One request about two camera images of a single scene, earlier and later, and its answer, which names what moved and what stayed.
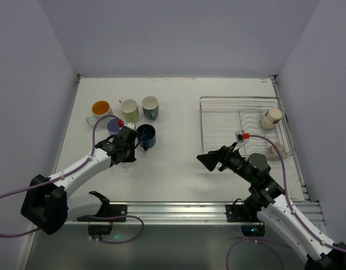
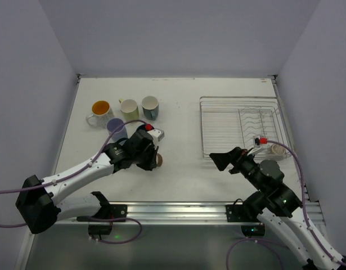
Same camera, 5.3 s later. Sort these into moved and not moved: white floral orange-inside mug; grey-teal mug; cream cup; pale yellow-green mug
Moved: cream cup
Not moved: pale yellow-green mug; grey-teal mug; white floral orange-inside mug
